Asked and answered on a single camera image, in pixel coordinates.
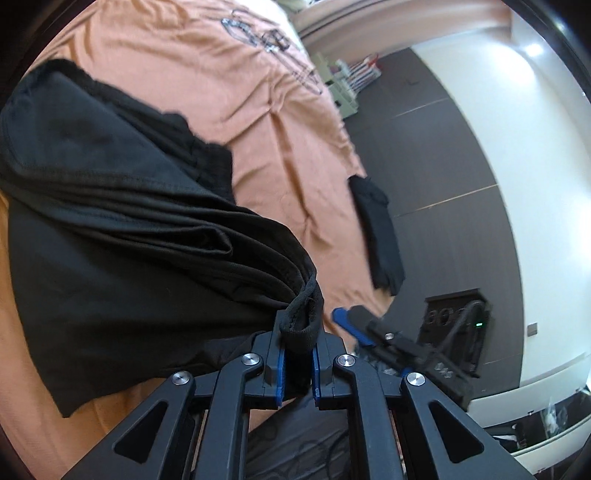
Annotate thin black cord on bed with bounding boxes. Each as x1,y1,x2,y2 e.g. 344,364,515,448
221,8,325,97

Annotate black square frame far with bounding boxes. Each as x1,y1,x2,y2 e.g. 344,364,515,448
260,29,291,53

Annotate pink brown curtain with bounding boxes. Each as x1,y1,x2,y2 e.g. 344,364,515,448
293,0,511,45

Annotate black square frame on bed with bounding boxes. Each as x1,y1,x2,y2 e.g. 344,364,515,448
219,16,256,46

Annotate black pants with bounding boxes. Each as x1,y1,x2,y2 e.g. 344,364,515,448
1,60,324,417

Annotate wall light switch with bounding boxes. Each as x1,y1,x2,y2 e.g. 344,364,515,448
526,323,538,337

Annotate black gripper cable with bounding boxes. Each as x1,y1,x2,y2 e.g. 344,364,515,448
438,299,486,365

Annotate cream bedside drawer cabinet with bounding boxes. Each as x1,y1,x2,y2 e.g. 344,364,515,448
311,53,359,119

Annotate black electronic box on floor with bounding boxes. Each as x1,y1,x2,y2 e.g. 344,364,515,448
418,289,491,378

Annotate striped gift bag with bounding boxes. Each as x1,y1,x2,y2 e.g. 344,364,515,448
348,53,382,85

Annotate orange bed blanket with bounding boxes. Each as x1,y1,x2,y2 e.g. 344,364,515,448
1,1,391,479

